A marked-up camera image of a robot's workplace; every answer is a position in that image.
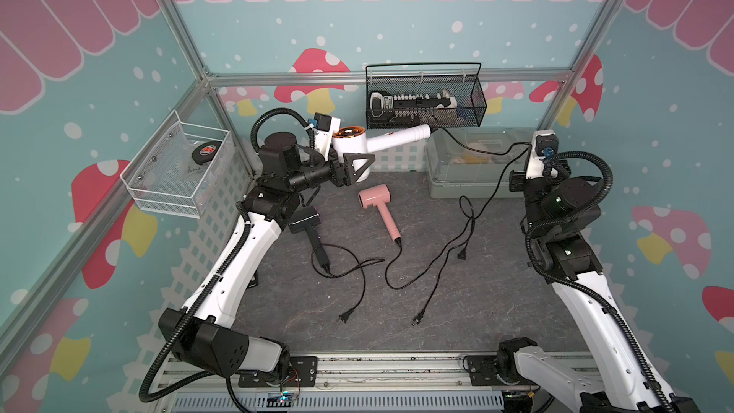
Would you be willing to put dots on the black hair dryer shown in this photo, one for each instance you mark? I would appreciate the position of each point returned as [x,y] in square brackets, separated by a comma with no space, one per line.
[306,221]

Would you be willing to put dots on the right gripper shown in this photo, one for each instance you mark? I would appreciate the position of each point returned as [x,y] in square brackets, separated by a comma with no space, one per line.
[518,181]

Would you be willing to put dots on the white wire mesh basket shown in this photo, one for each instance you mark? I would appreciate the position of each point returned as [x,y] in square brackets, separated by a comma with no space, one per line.
[162,177]

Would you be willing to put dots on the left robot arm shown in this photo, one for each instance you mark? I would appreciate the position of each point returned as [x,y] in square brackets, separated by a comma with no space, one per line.
[296,154]

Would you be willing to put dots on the black wire mesh basket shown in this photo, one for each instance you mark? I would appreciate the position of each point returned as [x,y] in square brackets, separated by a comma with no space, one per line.
[446,94]

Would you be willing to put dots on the black white power strip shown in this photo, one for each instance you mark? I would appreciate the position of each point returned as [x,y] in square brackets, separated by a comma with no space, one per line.
[384,107]

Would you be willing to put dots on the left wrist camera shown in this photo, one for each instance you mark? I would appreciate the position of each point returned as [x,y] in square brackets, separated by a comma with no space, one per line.
[324,127]

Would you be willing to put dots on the pink hair dryer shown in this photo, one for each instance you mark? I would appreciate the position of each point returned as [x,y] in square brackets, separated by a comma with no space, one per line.
[379,197]

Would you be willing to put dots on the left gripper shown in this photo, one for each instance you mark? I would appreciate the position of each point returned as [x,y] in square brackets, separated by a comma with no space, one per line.
[347,176]

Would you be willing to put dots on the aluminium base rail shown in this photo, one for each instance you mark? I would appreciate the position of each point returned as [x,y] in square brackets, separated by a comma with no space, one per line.
[369,382]

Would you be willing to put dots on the green clear storage box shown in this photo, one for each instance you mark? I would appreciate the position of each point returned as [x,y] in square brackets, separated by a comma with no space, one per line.
[475,162]

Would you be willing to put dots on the black red tape measure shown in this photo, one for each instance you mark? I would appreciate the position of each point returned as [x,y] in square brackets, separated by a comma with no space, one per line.
[206,152]

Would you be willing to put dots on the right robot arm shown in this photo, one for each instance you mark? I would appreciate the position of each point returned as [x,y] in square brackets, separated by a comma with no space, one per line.
[627,379]

